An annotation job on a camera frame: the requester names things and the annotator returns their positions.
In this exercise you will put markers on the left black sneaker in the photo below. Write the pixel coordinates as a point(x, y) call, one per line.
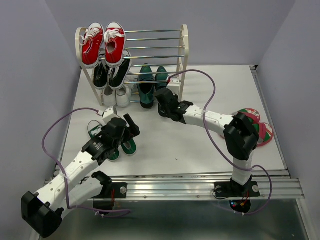
point(100, 78)

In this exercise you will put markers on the white sneaker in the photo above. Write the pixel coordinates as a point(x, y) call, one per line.
point(109, 97)
point(123, 95)

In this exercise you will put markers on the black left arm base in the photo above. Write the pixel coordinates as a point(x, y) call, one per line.
point(101, 186)

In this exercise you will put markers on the left red sneaker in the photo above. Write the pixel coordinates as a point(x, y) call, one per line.
point(91, 43)

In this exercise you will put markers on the right green sneaker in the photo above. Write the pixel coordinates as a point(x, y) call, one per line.
point(128, 144)

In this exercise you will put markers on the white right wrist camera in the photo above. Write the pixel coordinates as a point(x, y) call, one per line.
point(174, 85)

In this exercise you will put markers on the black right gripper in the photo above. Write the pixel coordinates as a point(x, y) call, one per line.
point(175, 96)

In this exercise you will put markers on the cream metal shoe shelf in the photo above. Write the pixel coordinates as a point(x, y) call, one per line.
point(162, 47)

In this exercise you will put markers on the black sneaker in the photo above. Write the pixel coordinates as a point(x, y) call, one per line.
point(100, 78)
point(117, 75)

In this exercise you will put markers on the green sneaker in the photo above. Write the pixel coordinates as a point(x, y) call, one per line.
point(94, 127)
point(128, 144)

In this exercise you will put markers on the left white sneaker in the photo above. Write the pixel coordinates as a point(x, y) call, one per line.
point(109, 97)

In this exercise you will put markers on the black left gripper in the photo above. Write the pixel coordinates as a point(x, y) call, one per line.
point(131, 123)

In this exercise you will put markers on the right white sneaker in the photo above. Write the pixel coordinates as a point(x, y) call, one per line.
point(123, 95)

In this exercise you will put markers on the right black sneaker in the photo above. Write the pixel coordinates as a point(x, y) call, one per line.
point(117, 75)

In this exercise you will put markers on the left green sneaker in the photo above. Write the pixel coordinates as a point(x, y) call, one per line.
point(94, 127)

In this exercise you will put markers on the pink sandal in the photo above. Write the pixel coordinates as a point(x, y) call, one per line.
point(253, 115)
point(265, 132)

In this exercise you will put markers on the aluminium front rail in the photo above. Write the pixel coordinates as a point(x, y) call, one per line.
point(196, 187)

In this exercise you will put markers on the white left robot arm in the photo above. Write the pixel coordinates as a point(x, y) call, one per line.
point(45, 209)

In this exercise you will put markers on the right red sneaker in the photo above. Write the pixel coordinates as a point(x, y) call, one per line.
point(114, 40)

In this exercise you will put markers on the green loafer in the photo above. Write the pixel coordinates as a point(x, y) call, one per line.
point(161, 82)
point(146, 88)

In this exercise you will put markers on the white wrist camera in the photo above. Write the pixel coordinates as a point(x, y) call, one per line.
point(108, 114)
point(174, 85)

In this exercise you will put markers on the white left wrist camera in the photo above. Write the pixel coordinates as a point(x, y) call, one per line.
point(108, 114)

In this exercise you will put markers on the red sneaker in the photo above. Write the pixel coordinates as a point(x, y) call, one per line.
point(91, 43)
point(114, 40)

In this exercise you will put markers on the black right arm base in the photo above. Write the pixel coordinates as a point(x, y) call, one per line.
point(238, 195)

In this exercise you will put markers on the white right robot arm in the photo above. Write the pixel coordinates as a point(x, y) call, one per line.
point(241, 138)

